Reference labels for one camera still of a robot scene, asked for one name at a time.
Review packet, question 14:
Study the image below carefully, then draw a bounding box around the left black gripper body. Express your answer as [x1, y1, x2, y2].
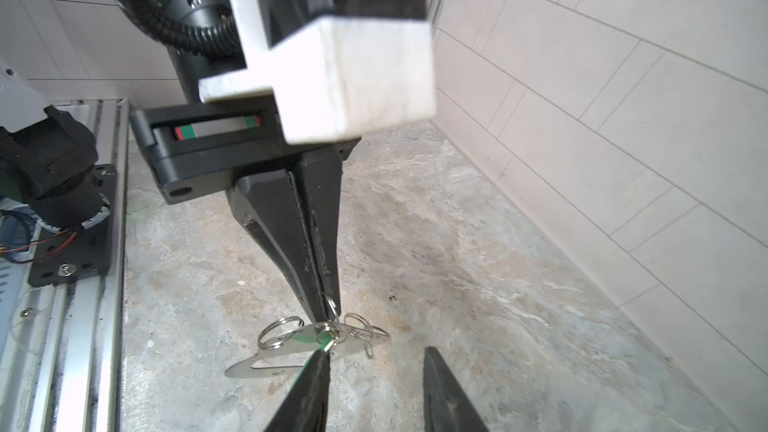
[129, 98, 360, 204]

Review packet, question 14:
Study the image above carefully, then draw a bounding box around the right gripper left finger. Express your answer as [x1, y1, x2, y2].
[264, 349, 331, 432]

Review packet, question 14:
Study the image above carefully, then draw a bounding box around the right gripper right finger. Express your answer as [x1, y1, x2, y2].
[423, 346, 489, 432]

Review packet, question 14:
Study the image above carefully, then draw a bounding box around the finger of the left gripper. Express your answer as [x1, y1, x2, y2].
[294, 145, 343, 320]
[227, 169, 327, 322]

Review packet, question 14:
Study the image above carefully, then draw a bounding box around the metal key holder plate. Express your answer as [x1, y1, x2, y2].
[224, 320, 387, 379]

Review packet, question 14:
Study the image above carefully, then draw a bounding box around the green plastic key tag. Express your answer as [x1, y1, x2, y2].
[311, 325, 340, 355]

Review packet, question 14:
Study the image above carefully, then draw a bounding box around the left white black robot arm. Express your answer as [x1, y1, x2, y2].
[1, 0, 355, 322]

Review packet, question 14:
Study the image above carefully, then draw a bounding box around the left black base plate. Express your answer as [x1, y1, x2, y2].
[27, 164, 119, 288]

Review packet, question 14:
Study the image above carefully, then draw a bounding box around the left black corrugated cable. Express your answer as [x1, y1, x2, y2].
[105, 0, 241, 60]

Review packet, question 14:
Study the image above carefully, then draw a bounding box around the aluminium mounting rail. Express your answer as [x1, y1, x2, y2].
[1, 100, 130, 431]

